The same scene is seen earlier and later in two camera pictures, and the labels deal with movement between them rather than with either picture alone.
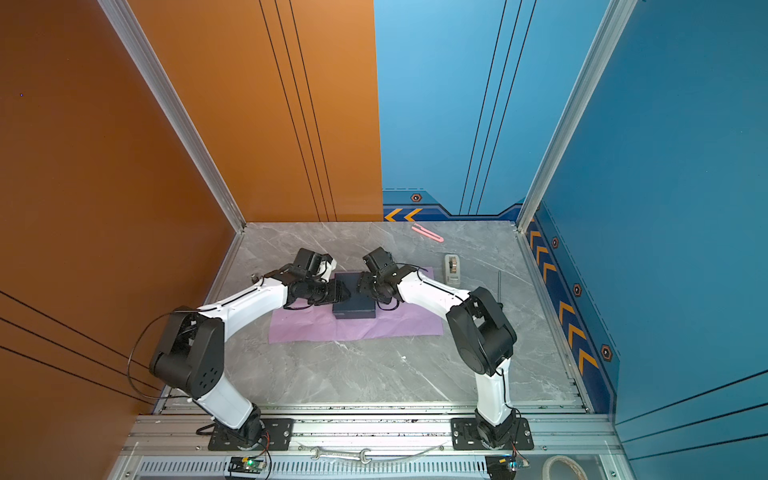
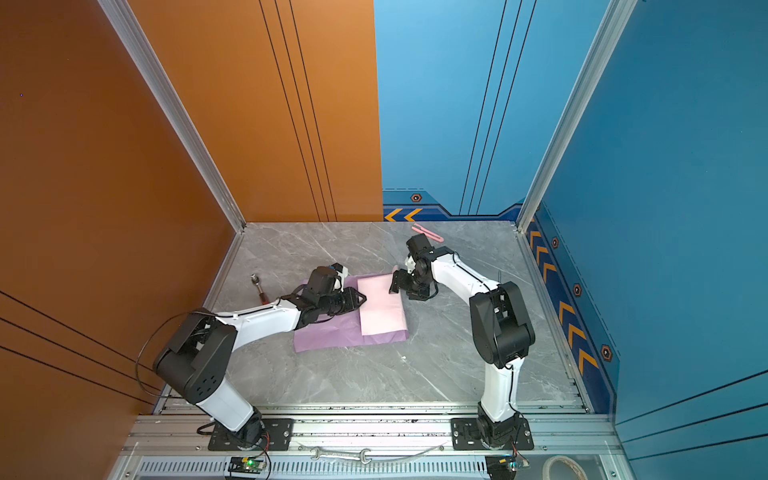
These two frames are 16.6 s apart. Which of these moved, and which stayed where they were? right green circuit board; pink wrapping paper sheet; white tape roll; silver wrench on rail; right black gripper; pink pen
Moved: pink wrapping paper sheet; right black gripper
Stayed: pink pen; right green circuit board; silver wrench on rail; white tape roll
